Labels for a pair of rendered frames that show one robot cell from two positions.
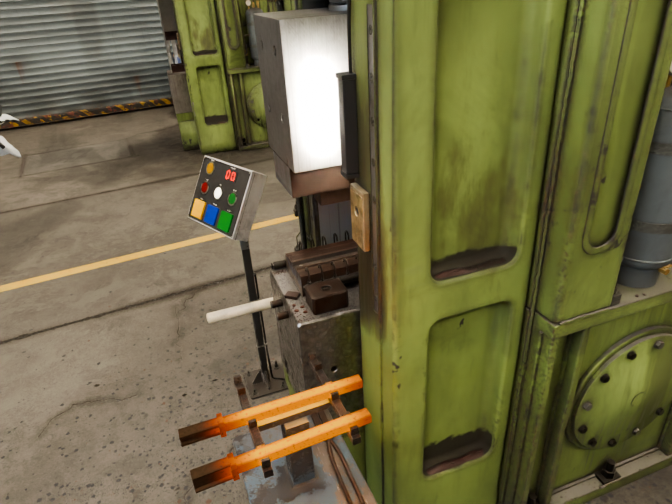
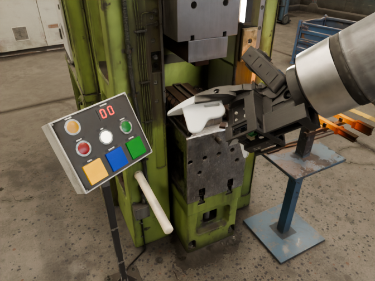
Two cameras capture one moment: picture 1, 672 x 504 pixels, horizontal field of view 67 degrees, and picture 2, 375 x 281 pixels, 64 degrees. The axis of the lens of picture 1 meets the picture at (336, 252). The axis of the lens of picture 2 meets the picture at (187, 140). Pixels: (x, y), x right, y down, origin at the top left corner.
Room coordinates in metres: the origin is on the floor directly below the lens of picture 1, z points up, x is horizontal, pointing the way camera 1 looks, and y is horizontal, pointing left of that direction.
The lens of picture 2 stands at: (1.77, 1.46, 1.70)
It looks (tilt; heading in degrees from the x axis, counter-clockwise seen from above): 33 degrees down; 263
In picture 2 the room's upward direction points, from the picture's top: straight up
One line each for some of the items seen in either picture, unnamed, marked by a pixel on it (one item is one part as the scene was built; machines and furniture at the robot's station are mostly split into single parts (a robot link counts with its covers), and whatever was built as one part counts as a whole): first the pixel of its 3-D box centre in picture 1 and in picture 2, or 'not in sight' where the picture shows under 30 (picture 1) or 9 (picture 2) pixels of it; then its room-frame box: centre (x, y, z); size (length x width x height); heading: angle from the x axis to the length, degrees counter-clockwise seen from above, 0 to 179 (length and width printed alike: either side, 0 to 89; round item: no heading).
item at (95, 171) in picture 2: (199, 209); (95, 171); (2.00, 0.57, 1.01); 0.07 x 0.05 x 0.07; 44
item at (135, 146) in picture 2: (226, 221); (135, 148); (1.86, 0.43, 1.01); 0.07 x 0.05 x 0.07; 44
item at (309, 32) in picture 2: not in sight; (339, 45); (-1.27, -3.06, 0.36); 1.20 x 0.80 x 0.72; 119
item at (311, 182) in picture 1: (344, 162); (187, 38); (1.58, -0.05, 1.32); 0.42 x 0.20 x 0.10; 109
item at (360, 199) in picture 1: (360, 217); (248, 44); (1.26, -0.07, 1.27); 0.09 x 0.02 x 0.17; 19
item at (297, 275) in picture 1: (349, 258); (187, 103); (1.58, -0.05, 0.96); 0.42 x 0.20 x 0.09; 109
